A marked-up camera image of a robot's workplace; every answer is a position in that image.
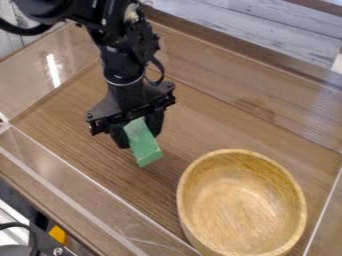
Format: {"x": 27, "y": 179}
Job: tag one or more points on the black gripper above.
{"x": 138, "y": 94}

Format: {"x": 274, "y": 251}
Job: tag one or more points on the green rectangular block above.
{"x": 142, "y": 142}

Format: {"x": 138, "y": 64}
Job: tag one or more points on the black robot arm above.
{"x": 127, "y": 43}

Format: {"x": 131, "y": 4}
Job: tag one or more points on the brown wooden bowl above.
{"x": 240, "y": 205}

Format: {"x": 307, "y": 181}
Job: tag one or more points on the yellow tag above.
{"x": 57, "y": 234}

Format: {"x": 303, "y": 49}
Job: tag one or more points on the clear acrylic tray wall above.
{"x": 87, "y": 229}

